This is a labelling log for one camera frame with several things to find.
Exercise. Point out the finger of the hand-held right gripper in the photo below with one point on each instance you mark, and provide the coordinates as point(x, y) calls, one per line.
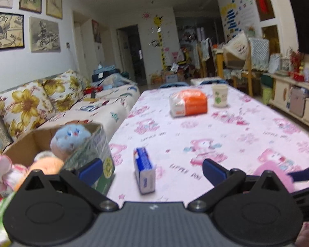
point(305, 174)
point(308, 204)

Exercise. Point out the sofa with cartoon cover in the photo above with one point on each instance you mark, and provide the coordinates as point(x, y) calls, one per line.
point(103, 105)

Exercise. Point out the pink printed tablecloth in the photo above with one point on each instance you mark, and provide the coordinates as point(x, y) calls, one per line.
point(242, 133)

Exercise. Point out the black framed cartoon picture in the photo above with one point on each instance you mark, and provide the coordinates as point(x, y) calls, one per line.
point(5, 32)

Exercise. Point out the orange plush toy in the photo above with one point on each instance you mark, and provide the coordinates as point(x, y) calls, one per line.
point(47, 166)

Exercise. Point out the pencil sketch poster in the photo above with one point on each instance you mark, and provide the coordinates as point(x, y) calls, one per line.
point(45, 34)

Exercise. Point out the blue plush toy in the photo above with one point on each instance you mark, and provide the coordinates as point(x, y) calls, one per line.
point(70, 139)

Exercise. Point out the blue yellow wall note display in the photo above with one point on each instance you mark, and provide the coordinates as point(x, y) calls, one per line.
point(238, 15)

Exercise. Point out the black suitcase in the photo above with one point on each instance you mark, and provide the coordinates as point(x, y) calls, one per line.
point(105, 76)

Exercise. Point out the wooden chair with cloth cover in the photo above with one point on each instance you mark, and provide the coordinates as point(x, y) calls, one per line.
point(247, 56)
point(204, 54)

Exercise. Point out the black television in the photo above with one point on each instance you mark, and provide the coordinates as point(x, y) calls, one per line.
point(306, 22)

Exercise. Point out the black remote control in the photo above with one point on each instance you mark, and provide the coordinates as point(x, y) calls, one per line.
point(93, 94)

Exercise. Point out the blue chair back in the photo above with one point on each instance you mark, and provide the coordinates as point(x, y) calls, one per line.
point(213, 82)
point(173, 84)

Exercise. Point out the cardboard boxes on floor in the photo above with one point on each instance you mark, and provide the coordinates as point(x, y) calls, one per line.
point(167, 76)

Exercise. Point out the sun wall sticker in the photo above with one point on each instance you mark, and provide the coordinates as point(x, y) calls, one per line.
point(146, 15)

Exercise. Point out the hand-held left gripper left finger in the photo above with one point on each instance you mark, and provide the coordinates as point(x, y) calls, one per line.
point(91, 171)

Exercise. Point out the small blue white box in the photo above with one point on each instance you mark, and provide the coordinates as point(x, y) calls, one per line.
point(144, 171)

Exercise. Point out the brown framed sketch picture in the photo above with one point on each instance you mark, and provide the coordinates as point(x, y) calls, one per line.
point(54, 2)

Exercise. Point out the white paper cup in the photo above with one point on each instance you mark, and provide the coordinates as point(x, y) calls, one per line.
point(220, 95)

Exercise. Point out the orange white tissue pack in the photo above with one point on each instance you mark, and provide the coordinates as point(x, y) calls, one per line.
point(189, 103)

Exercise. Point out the floral pillow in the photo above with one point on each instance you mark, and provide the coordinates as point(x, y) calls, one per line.
point(64, 90)
point(25, 108)

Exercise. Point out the giraffe height wall sticker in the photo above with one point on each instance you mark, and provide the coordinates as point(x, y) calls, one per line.
point(160, 43)

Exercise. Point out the red flower bouquet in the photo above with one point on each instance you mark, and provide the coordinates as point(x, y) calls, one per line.
point(296, 59)

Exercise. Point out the folded blue cloth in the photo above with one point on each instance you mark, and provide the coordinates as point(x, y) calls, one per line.
point(105, 68)

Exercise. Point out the red flat box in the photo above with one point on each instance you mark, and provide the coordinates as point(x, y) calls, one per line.
point(92, 90)

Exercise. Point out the dark framed wall picture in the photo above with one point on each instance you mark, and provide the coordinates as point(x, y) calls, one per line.
point(96, 30)

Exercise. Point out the cream low cabinet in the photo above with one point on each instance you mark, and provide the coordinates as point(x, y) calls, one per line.
point(296, 100)

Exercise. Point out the pink white plush toy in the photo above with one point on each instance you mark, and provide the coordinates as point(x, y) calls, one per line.
point(5, 169)

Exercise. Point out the green waste bin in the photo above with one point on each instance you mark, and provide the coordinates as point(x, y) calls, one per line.
point(267, 95)

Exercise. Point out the cardboard box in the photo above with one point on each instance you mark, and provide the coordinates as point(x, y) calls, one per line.
point(92, 149)

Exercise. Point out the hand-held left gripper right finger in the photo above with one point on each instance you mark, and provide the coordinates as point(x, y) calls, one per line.
point(214, 171)

